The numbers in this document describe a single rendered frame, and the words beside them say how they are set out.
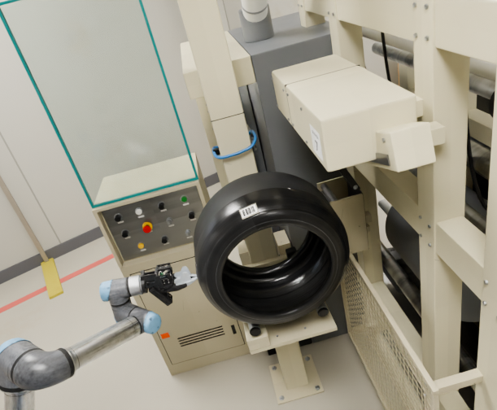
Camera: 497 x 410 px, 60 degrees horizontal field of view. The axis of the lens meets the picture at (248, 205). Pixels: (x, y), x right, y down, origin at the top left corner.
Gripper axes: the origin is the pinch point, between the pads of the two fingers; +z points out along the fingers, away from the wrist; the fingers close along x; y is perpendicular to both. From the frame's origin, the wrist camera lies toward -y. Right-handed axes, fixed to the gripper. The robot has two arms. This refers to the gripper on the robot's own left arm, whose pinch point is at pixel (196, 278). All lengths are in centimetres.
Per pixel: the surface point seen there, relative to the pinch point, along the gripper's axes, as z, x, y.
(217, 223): 11.8, -6.8, 27.0
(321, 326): 47, -7, -31
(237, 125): 26, 28, 48
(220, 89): 22, 28, 63
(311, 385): 49, 25, -111
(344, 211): 66, 21, 4
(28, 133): -140, 262, -10
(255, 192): 26.5, -2.4, 33.8
